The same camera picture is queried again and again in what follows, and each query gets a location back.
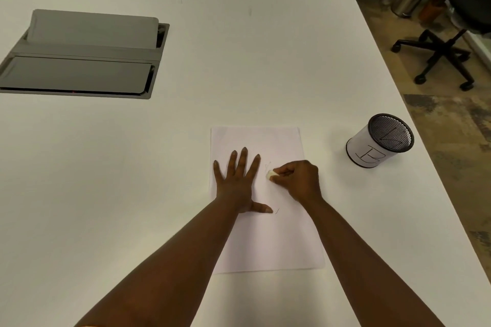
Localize person's left forearm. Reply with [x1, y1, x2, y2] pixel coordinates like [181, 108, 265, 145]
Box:
[75, 198, 252, 327]

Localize white paper sheet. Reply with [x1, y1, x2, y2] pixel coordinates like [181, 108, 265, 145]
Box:
[208, 126, 326, 274]

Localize person's left hand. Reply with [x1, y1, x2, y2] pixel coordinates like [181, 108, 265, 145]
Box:
[213, 148, 274, 214]

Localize person's right forearm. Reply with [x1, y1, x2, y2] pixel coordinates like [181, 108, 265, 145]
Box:
[298, 196, 446, 327]

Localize person's right hand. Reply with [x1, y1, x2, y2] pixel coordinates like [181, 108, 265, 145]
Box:
[270, 160, 323, 203]

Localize black office chair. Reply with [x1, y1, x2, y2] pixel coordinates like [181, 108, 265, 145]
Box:
[391, 0, 491, 91]

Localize mesh pen holder white label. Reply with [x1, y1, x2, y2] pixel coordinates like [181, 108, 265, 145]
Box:
[345, 113, 415, 169]

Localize grey table cable box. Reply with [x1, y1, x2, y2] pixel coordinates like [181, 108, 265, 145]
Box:
[0, 9, 170, 100]

